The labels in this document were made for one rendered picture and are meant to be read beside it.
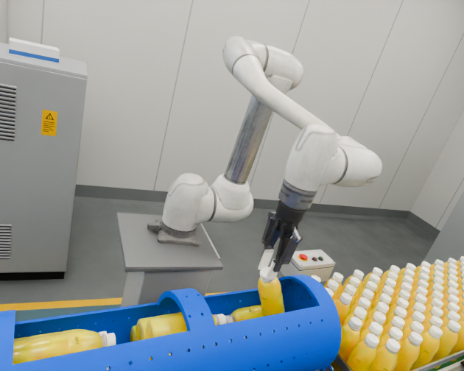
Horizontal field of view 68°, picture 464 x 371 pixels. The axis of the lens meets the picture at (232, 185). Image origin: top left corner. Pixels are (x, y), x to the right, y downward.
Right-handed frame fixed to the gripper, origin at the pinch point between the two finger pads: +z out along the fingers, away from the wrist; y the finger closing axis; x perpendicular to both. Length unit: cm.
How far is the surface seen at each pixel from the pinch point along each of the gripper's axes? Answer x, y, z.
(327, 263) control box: 50, -19, 19
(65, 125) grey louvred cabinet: -43, -150, 15
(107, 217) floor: 9, -235, 130
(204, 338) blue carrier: -24.4, 13.6, 7.8
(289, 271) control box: 35.1, -23.5, 25.3
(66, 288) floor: -33, -142, 130
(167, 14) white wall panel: 41, -269, -58
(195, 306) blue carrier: -24.3, 6.2, 5.4
